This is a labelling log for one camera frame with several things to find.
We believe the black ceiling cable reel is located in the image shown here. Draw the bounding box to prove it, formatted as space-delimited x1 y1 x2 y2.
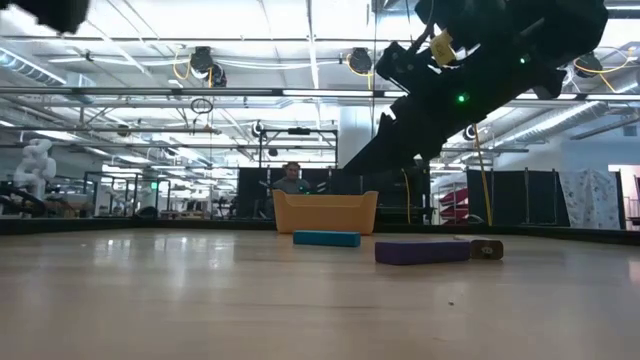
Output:
188 45 227 87
572 49 605 79
348 46 374 76

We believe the beige long block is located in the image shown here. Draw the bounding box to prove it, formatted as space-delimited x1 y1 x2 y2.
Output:
453 234 505 261

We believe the red rack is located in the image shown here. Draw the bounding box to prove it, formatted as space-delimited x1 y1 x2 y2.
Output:
438 187 470 221

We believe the black cabinet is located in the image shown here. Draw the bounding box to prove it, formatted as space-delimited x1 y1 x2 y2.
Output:
369 164 431 225

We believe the yellow hanging cable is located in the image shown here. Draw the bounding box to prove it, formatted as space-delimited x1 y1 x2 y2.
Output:
472 123 494 222

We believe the blue long block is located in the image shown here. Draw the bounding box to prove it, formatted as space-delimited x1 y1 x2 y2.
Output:
292 229 362 248

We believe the black partition panel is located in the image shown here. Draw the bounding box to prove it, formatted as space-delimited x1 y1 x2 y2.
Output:
237 166 371 217
466 167 571 224

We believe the white patterned cloth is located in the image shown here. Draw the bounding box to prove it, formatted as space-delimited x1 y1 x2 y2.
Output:
558 168 623 230

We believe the grey ventilation duct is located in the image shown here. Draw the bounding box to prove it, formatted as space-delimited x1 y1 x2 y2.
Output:
0 47 96 104

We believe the purple long block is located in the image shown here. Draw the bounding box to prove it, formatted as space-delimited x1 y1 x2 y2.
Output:
374 238 471 266

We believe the yellow plastic bin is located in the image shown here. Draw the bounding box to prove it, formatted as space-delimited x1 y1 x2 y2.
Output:
271 188 380 236

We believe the person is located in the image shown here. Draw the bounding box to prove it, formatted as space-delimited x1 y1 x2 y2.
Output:
272 161 312 195

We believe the black gantry frame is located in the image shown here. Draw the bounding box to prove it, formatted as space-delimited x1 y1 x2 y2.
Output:
258 127 339 169

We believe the white robot figure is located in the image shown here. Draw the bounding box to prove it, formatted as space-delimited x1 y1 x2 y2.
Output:
12 138 58 204

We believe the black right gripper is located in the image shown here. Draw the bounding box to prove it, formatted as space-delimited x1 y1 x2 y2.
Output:
344 40 566 175

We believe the silver ventilation duct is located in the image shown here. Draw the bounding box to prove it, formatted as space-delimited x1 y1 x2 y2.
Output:
492 99 640 151

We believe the short yellow cable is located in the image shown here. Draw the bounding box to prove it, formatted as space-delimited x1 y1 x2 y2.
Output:
399 167 412 224

